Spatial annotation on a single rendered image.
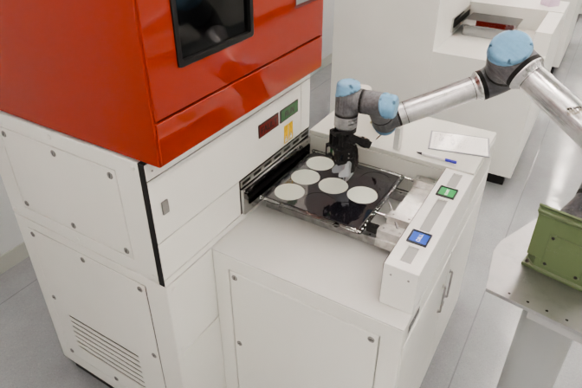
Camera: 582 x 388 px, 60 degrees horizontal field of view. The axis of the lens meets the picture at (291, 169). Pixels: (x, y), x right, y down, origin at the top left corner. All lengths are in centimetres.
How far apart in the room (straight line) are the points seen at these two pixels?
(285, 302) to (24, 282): 174
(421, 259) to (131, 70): 85
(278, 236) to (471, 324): 126
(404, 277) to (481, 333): 127
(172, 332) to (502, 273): 99
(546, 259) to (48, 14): 145
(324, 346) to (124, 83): 93
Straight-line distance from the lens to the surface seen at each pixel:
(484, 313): 267
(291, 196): 167
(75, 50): 128
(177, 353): 171
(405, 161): 182
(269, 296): 157
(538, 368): 189
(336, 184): 174
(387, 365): 151
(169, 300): 154
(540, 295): 160
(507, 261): 167
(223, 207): 158
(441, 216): 154
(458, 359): 245
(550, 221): 157
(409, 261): 137
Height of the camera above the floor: 185
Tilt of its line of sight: 31 degrees down
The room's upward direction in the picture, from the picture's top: straight up
